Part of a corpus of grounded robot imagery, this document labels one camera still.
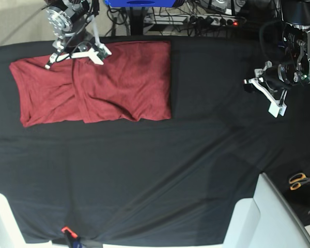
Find white power strip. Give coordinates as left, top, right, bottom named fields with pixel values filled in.
left=144, top=13, right=246, bottom=27

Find white foam block right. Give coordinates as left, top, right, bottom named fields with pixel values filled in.
left=223, top=173, right=310, bottom=248

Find black table cloth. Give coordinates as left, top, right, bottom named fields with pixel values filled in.
left=0, top=37, right=310, bottom=246

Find dark red long-sleeve shirt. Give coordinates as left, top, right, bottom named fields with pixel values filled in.
left=9, top=41, right=172, bottom=127

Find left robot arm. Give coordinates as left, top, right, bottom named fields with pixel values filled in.
left=243, top=1, right=310, bottom=118

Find yellow handled scissors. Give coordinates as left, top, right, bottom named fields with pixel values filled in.
left=288, top=173, right=310, bottom=191

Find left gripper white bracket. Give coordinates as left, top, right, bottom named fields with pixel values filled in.
left=243, top=60, right=292, bottom=118

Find blue and orange clamp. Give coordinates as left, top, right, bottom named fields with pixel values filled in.
left=61, top=226, right=84, bottom=248

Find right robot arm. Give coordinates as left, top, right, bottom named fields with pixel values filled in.
left=44, top=1, right=112, bottom=70

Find blue plastic bin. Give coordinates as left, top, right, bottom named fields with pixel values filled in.
left=104, top=0, right=184, bottom=8

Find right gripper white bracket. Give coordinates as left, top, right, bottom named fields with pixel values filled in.
left=44, top=15, right=112, bottom=69

